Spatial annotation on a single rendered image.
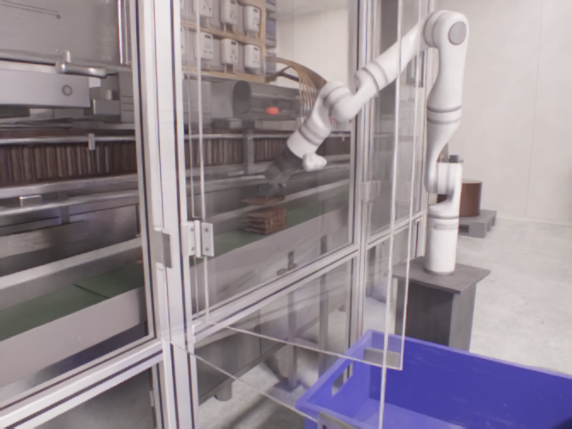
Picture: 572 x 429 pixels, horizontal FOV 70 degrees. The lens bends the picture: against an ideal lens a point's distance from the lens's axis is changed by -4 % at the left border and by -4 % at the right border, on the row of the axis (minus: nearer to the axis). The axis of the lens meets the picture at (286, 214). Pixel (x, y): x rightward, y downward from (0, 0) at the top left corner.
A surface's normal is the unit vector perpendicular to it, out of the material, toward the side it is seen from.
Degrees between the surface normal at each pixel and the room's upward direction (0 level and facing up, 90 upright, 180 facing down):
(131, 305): 90
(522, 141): 90
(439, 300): 90
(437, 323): 90
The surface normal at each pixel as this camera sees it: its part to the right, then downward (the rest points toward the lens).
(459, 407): -0.54, 0.16
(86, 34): 0.83, 0.11
